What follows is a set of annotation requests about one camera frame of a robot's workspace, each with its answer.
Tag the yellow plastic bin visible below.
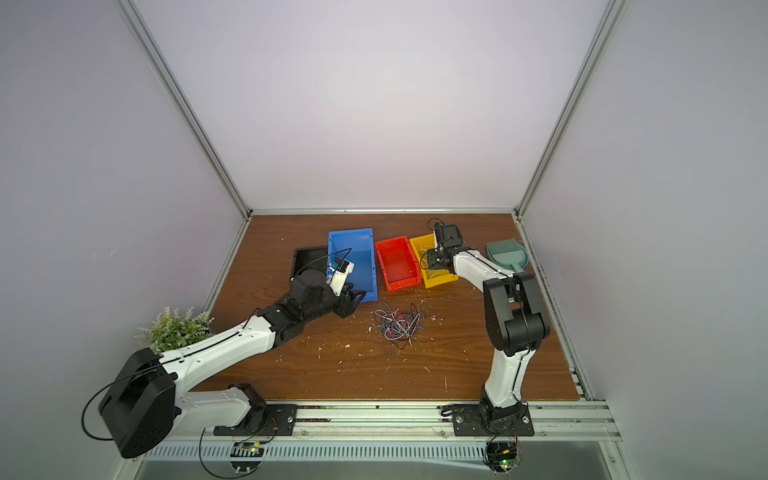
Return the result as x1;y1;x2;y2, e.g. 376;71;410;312
409;233;459;289

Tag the controller board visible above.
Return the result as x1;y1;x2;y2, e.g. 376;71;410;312
229;442;266;477
483;441;522;474

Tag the blue plastic bin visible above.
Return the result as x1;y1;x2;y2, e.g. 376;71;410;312
326;227;380;304

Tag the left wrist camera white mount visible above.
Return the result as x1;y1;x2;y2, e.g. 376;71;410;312
327;257;354;296

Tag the small green potted plant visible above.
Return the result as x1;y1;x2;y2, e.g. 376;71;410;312
136;307;213;354

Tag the coloured cable bundle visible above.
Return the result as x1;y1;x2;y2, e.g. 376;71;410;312
369;302;428;350

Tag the black plastic bin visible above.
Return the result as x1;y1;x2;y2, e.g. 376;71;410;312
290;246;327;279

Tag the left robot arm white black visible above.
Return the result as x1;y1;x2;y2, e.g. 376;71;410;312
93;270;366;459

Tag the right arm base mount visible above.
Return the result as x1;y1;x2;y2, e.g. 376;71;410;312
439;400;535;437

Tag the right controller board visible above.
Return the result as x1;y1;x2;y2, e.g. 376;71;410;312
483;441;522;474

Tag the red plastic bin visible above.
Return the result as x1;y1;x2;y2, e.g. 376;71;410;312
374;236;422;292

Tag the left controller board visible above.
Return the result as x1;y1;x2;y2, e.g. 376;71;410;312
229;442;266;477

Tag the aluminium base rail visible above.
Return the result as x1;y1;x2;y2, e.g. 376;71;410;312
143;402;621;465

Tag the green dustpan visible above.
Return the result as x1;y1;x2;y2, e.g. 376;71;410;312
486;239;529;272

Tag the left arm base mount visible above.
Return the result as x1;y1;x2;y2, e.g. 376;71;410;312
214;384;298;436

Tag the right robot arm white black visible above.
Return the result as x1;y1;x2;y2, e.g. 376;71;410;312
425;247;551;427

